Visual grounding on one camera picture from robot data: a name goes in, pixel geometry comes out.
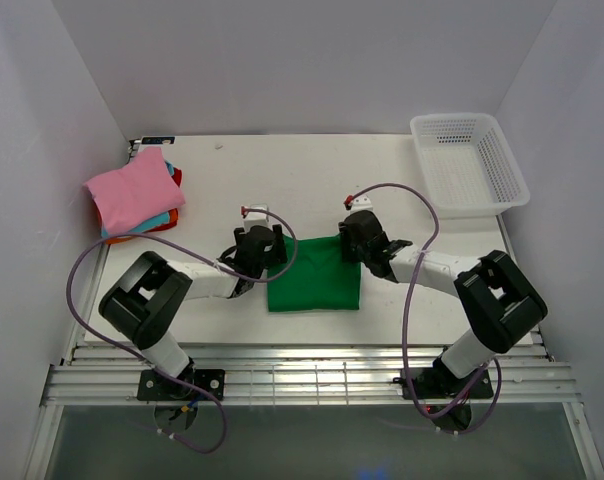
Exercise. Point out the light blue folded t shirt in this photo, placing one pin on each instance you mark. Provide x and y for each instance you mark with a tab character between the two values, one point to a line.
132	227

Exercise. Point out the pink folded t shirt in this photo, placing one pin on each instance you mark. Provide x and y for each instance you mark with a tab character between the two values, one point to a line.
134	190

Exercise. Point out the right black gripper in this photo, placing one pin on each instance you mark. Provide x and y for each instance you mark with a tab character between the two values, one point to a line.
348	255

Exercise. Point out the green t shirt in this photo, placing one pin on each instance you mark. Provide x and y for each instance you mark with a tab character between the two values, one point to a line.
318	280

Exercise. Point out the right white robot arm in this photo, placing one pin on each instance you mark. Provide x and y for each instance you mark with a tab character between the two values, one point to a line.
500	303

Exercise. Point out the orange folded t shirt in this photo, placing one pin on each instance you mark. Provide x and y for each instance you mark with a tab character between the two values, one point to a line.
161	222

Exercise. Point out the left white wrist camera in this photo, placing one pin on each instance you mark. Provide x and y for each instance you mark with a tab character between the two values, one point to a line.
255	215

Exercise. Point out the red folded t shirt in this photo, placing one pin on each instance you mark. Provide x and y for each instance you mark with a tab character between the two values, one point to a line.
177	176

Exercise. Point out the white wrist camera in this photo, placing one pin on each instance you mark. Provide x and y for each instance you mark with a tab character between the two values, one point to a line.
255	215
358	203

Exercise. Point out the blue label sticker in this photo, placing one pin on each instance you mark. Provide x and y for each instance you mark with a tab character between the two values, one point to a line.
157	140

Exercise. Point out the white plastic basket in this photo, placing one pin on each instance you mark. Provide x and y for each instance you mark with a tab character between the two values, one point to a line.
467	166

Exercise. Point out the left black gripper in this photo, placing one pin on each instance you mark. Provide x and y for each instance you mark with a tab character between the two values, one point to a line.
277	253

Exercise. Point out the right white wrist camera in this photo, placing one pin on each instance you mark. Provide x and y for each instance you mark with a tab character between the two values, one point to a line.
358	203

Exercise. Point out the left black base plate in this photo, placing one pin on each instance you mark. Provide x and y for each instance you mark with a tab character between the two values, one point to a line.
155	387

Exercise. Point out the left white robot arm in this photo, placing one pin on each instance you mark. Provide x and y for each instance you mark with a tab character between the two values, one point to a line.
144	301

